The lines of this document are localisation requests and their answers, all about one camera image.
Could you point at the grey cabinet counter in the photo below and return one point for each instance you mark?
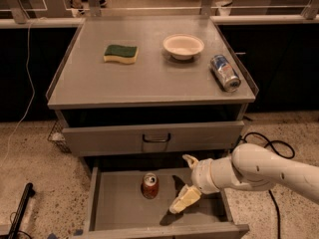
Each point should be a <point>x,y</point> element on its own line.
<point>154,79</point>

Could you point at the red coke can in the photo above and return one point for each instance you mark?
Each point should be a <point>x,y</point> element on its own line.
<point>150,186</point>

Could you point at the black drawer handle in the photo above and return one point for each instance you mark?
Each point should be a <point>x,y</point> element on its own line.
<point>156,138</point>

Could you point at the grey upper drawer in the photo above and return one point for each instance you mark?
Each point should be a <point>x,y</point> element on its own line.
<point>127,139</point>

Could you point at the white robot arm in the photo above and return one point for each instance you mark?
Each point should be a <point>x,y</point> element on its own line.
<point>250,167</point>

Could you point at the white bowl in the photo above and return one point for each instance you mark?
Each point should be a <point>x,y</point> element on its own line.
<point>183,46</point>

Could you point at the green yellow sponge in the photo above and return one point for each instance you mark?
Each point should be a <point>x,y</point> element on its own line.
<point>121,54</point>

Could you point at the blue silver can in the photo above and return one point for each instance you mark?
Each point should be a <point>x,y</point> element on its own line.
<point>225,73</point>

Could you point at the grey open middle drawer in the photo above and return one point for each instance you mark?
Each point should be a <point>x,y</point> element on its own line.
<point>117,209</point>

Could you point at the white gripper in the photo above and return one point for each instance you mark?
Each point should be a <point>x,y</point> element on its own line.
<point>201,176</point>

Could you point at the wire mesh basket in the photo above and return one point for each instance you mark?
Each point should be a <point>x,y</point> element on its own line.
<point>56,137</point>

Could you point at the black bar on floor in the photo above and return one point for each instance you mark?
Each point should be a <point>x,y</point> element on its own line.
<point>27,194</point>

